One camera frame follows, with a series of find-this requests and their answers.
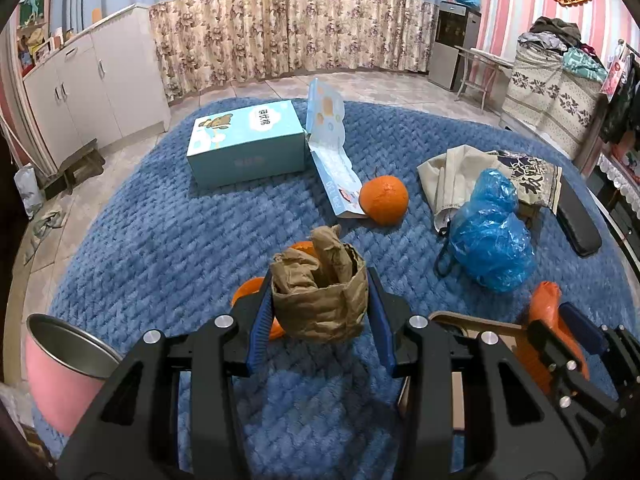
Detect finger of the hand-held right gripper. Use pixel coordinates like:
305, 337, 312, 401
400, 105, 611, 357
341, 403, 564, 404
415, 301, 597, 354
557, 302, 613, 358
527, 319, 626, 417

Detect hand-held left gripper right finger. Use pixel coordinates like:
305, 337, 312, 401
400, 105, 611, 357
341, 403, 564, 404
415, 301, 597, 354
367, 266, 621, 480

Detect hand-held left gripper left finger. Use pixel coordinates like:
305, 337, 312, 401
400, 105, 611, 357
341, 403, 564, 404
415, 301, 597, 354
57, 285, 281, 480

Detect orange plastic bag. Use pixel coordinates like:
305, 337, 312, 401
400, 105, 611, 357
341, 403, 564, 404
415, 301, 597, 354
529, 281, 591, 396

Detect brown paper bag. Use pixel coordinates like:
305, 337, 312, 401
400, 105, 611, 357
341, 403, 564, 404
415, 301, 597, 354
270, 225, 370, 343

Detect whole orange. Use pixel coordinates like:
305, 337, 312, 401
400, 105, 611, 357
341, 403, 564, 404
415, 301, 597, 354
359, 175, 410, 226

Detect pink steel-lined cup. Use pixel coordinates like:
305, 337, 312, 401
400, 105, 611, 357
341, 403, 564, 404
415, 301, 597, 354
25, 312, 126, 438

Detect black rectangular case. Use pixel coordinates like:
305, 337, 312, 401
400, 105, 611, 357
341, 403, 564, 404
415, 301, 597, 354
556, 191, 603, 258

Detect blue plush blanket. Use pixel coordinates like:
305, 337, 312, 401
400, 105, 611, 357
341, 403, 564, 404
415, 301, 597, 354
32, 97, 636, 480

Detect blue plastic bag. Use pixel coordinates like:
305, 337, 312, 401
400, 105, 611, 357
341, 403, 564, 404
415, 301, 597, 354
447, 169, 536, 293

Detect dark floral patterned cloth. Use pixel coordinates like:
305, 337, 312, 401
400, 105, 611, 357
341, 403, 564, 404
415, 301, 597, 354
487, 150, 563, 216

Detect lace-trimmed table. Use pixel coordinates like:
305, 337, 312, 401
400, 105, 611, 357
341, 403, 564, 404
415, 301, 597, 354
595, 152, 640, 211

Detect beige folded umbrella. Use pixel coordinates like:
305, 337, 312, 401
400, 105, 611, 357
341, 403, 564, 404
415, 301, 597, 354
417, 145, 506, 277

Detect light blue cardboard box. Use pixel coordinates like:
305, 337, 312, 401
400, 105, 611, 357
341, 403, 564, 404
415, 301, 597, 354
186, 100, 308, 190

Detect opened light blue paper carton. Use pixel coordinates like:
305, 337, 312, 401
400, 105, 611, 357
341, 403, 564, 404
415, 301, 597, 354
305, 77, 368, 221

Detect cabinet under leaf-patterned cloth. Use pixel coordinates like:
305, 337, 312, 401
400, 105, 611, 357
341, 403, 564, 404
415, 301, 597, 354
500, 42, 608, 158

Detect hanging clothes on rack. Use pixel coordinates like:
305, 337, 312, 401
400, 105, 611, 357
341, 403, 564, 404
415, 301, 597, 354
597, 40, 640, 161

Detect grey floor rag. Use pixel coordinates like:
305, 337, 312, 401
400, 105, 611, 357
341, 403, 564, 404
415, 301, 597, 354
25, 207, 66, 261

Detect small dark floor stool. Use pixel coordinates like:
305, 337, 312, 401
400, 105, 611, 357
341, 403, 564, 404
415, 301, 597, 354
42, 139, 107, 196

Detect white plastic bag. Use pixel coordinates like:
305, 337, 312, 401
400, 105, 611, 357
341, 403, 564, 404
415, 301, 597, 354
14, 164, 43, 218

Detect small folding table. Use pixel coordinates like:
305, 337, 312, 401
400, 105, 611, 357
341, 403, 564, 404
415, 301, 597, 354
454, 46, 516, 111

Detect pile of clothes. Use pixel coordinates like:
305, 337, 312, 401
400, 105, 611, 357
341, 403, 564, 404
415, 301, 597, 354
517, 16, 608, 83

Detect grey water dispenser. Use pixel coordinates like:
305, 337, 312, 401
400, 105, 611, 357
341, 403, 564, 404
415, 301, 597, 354
429, 2, 482, 92

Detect floral beige curtain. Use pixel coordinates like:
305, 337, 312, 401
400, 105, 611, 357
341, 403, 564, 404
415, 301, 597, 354
149, 0, 437, 103

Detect white cabinet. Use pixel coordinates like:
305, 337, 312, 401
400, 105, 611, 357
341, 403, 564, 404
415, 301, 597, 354
22, 4, 173, 166

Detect teal wall poster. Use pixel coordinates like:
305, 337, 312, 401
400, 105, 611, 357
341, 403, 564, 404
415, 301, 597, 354
22, 0, 51, 28

